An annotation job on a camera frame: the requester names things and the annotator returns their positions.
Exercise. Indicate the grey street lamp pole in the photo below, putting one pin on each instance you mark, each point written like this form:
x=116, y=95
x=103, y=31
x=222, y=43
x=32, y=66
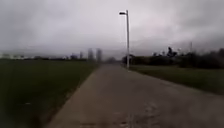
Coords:
x=127, y=40

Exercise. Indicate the row of distant trees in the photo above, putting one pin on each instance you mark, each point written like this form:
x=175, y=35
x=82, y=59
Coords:
x=83, y=55

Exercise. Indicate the grey asphalt path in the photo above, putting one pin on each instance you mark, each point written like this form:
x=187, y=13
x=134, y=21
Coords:
x=120, y=96

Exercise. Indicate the row of dark trees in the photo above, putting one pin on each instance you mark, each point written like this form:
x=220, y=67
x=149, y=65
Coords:
x=180, y=59

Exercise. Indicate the grass field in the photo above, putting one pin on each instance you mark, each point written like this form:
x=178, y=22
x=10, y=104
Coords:
x=190, y=76
x=36, y=86

